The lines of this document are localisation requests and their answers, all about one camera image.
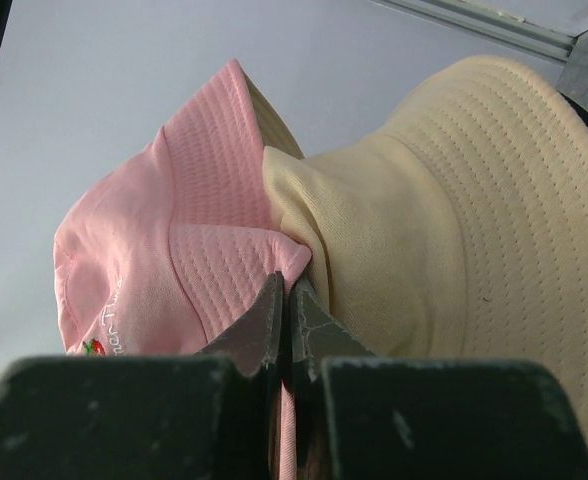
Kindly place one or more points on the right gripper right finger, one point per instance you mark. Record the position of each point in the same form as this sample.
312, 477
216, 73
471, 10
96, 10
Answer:
316, 335

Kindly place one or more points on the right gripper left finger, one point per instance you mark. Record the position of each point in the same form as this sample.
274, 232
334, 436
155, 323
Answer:
246, 434

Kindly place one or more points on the beige pink hats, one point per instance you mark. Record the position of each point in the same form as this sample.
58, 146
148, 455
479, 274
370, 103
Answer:
460, 227

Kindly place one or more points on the left aluminium corner post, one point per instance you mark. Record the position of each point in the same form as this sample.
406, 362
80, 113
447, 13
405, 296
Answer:
547, 29

